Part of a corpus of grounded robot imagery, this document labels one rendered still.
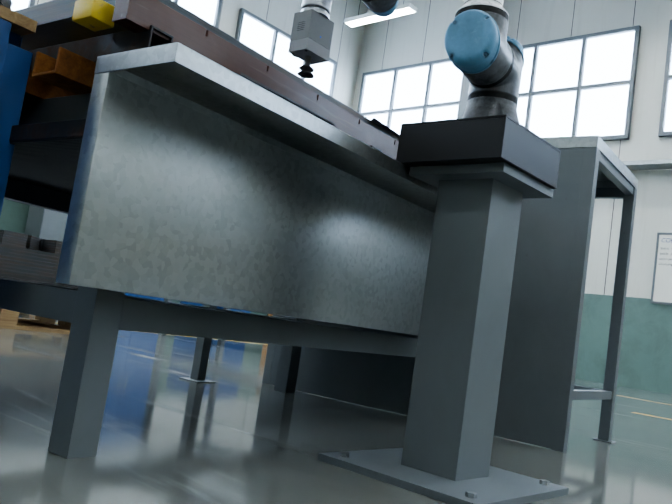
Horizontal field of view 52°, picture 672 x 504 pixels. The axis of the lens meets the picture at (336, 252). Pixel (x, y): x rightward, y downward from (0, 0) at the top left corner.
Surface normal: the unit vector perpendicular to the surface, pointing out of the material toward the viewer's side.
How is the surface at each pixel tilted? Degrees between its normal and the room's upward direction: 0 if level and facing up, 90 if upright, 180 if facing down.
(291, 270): 90
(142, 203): 90
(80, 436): 90
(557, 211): 90
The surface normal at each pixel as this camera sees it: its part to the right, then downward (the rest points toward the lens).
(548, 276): -0.57, -0.17
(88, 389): 0.80, 0.06
